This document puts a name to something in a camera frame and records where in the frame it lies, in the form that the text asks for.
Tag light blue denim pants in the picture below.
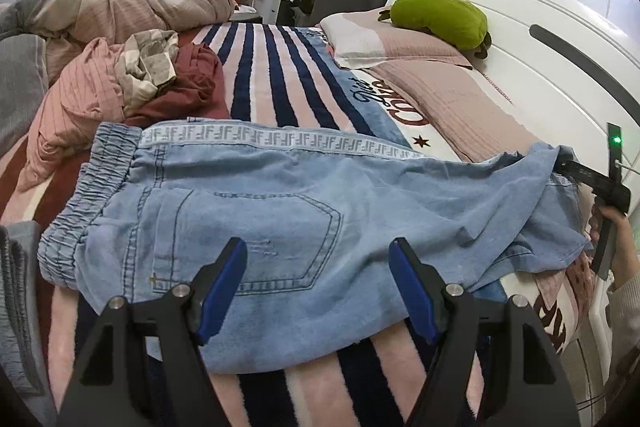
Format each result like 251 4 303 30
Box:
38 119 587 374

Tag person's right forearm sleeve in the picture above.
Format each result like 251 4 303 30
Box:
605 273 640 405

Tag person's right hand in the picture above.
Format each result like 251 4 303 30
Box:
588 199 639 289

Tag folded grey pants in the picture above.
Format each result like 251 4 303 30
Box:
1 221 58 426

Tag white bed headboard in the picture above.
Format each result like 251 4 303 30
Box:
384 0 640 208

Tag pink knit pillow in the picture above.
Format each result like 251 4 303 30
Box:
367 61 540 162

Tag green plush toy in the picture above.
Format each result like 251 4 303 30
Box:
378 0 492 60

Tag maroon garment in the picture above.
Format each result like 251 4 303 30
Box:
124 43 230 129

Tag pink checked garment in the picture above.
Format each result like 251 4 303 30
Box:
17 38 125 192

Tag beige plaid garment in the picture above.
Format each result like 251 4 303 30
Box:
115 29 179 117

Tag patterned pink grey quilt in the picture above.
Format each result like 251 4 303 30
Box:
0 34 49 155

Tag striped plush bed blanket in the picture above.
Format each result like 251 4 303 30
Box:
1 25 593 426

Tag dark desk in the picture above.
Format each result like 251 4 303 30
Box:
291 0 386 27

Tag grey beige duvet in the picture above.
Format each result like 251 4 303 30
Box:
1 0 234 82

